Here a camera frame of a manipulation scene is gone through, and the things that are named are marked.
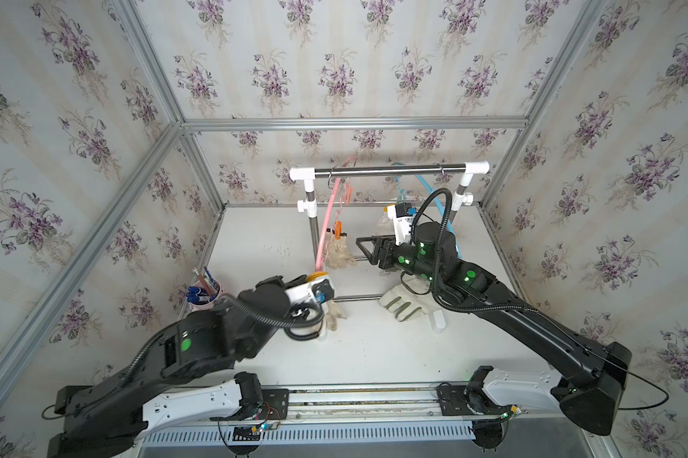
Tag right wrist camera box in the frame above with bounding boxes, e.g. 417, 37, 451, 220
386, 202, 416, 245

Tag orange clothes peg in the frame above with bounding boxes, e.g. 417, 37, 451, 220
334, 221, 343, 240

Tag pink pen cup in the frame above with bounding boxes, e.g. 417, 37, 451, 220
185, 281, 224, 312

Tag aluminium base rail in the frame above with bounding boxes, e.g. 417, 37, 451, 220
142, 382, 597, 427

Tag small circuit board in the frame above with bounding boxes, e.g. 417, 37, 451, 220
231, 422, 280, 442

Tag blue wavy hanger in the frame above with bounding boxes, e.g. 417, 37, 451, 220
390, 162, 462, 259

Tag white and steel drying rack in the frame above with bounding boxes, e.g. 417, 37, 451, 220
288, 161, 489, 334

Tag beige knit glove red cuff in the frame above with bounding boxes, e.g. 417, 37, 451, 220
323, 300, 348, 332

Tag pink wavy hanger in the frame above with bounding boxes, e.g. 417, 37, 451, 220
315, 177, 348, 271

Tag pink clothes peg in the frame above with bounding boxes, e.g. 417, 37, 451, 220
343, 181, 353, 204

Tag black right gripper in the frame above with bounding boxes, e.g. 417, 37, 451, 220
357, 232, 446, 289

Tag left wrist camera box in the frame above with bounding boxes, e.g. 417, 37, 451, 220
286, 276, 335, 305

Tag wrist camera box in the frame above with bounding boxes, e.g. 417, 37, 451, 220
386, 202, 416, 245
286, 276, 335, 305

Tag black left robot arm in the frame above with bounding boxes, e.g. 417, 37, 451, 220
47, 275, 334, 457

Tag white knit glove yellow cuff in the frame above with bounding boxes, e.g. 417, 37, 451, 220
376, 202, 416, 245

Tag white glove with grey strap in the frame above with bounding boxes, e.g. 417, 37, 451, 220
378, 278, 439, 323

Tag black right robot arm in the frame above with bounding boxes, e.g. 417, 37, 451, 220
356, 188, 633, 436

